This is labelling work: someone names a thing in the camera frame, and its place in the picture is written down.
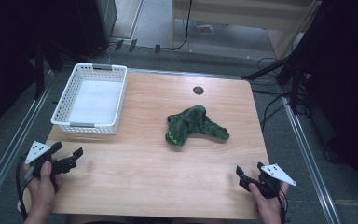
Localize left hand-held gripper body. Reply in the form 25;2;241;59
23;141;78;191

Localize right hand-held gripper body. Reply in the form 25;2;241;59
239;163;297;200

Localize white plastic basket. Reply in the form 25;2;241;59
50;63;129;135

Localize green plush toy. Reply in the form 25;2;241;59
165;104;231;147

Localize person's right hand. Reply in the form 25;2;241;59
248;182;290;224

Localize person's left hand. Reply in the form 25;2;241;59
22;161;62;217

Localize dark curtain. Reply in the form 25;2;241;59
292;0;358;200

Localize black cabinet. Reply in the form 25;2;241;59
71;0;119;59

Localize red printed paper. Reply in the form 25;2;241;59
195;21;216;35

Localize light wooden shelf unit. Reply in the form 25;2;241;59
170;0;323;60

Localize metal floor rail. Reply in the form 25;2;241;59
0;73;57;216
281;92;343;224

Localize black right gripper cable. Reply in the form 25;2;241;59
268;176;289;224

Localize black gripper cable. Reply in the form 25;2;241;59
268;176;289;224
15;156;34;221

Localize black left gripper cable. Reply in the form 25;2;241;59
15;156;34;221

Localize black floor cables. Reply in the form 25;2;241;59
251;56;309;133

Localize black hanging cable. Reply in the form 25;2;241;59
171;0;194;51

